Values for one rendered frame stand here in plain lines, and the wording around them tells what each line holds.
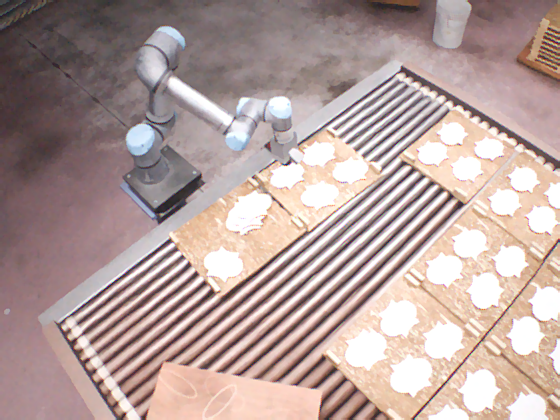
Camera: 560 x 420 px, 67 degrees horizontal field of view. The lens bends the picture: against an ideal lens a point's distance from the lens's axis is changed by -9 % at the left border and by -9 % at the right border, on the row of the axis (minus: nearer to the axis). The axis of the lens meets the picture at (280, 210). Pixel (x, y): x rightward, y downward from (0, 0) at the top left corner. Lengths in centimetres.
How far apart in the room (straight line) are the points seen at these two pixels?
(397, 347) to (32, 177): 303
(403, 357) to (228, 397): 57
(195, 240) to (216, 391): 62
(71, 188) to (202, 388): 238
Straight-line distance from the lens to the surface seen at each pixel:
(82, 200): 343
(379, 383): 153
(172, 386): 148
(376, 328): 159
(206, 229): 181
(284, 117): 161
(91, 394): 167
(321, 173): 191
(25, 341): 308
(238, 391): 143
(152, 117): 191
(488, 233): 185
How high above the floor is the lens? 242
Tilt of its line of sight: 55 degrees down
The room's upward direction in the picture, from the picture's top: 8 degrees counter-clockwise
